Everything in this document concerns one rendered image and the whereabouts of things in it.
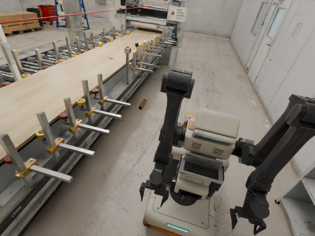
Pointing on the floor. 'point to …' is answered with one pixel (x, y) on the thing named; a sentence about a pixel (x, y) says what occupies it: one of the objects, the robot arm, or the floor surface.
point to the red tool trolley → (47, 11)
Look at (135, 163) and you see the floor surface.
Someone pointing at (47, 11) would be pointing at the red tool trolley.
